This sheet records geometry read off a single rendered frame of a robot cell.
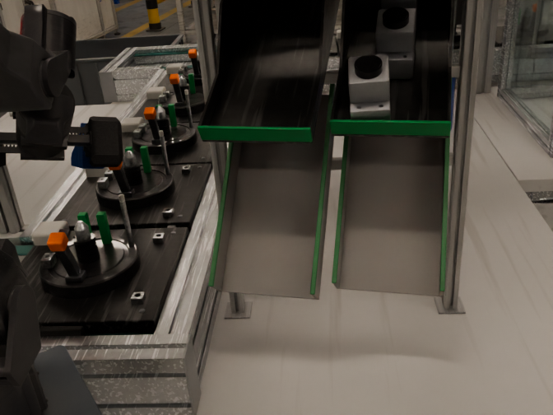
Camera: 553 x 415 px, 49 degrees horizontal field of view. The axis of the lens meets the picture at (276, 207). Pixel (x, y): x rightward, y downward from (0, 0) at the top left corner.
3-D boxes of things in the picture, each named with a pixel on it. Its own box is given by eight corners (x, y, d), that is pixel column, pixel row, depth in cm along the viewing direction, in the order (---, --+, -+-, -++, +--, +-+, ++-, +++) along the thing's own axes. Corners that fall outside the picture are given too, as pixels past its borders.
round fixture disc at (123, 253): (125, 297, 82) (123, 285, 81) (25, 300, 83) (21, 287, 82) (150, 243, 94) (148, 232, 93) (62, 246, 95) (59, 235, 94)
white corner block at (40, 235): (63, 255, 97) (58, 233, 95) (35, 256, 97) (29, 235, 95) (73, 240, 101) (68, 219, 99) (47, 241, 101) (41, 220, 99)
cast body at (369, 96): (391, 128, 68) (390, 81, 63) (351, 131, 69) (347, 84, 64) (388, 78, 74) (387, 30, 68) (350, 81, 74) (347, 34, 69)
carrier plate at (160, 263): (155, 333, 78) (153, 319, 77) (-24, 336, 80) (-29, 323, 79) (189, 237, 99) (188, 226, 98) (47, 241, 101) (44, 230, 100)
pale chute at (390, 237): (443, 297, 74) (444, 291, 70) (336, 289, 77) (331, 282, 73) (450, 90, 82) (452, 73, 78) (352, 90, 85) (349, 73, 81)
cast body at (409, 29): (412, 80, 73) (414, 30, 67) (375, 80, 74) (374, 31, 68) (415, 35, 78) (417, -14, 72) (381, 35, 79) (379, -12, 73)
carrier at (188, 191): (191, 232, 100) (180, 162, 95) (50, 237, 102) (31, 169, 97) (212, 171, 122) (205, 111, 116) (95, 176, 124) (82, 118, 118)
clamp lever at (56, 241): (80, 278, 82) (61, 243, 76) (66, 279, 82) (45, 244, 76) (86, 257, 84) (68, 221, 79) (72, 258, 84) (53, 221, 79)
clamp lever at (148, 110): (161, 141, 126) (153, 113, 120) (152, 141, 126) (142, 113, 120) (164, 128, 128) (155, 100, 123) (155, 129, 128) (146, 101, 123)
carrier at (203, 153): (212, 170, 122) (205, 111, 116) (95, 175, 124) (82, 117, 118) (227, 128, 143) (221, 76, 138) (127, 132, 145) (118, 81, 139)
